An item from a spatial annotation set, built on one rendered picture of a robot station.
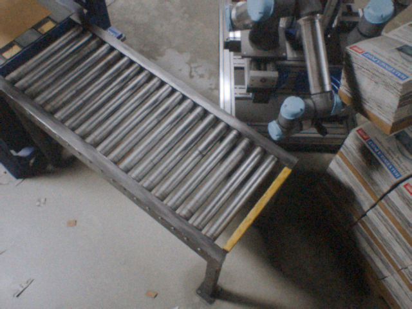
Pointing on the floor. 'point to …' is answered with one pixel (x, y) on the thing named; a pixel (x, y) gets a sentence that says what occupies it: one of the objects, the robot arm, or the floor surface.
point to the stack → (378, 140)
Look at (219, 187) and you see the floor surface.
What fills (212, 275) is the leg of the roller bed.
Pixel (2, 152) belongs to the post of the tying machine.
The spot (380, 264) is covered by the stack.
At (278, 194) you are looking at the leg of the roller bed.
